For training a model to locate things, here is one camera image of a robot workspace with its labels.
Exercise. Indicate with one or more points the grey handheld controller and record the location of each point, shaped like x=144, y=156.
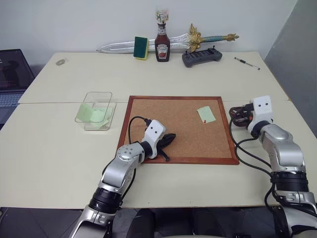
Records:
x=201, y=58

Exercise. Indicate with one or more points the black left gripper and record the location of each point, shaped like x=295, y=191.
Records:
x=163, y=143

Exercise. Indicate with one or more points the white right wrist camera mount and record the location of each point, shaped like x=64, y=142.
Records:
x=261, y=109

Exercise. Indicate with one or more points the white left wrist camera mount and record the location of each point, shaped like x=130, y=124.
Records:
x=154, y=130

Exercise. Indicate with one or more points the ketchup bottle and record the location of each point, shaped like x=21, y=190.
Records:
x=162, y=47

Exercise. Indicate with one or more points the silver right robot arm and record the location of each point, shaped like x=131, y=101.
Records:
x=284, y=158

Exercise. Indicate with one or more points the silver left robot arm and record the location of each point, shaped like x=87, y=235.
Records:
x=119, y=168

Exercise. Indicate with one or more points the green sticky note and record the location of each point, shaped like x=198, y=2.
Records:
x=99, y=116
x=206, y=113
x=85, y=111

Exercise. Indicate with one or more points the green and yellow sponge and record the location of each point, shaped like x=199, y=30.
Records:
x=140, y=48

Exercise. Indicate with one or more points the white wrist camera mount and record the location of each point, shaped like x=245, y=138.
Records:
x=154, y=130
x=261, y=109

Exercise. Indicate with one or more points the wood framed cork board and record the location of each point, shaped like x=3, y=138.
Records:
x=188, y=138

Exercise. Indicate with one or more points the clear jar with label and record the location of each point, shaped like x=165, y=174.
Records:
x=162, y=15

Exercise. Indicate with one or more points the black and white pen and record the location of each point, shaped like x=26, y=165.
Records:
x=247, y=63

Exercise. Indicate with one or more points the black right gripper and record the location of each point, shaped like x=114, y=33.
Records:
x=247, y=112

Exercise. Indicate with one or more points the silver toy sword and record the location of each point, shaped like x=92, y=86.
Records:
x=178, y=38

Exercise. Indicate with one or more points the open laptop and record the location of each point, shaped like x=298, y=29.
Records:
x=12, y=74

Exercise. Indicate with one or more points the clear plastic box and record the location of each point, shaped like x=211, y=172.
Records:
x=97, y=99

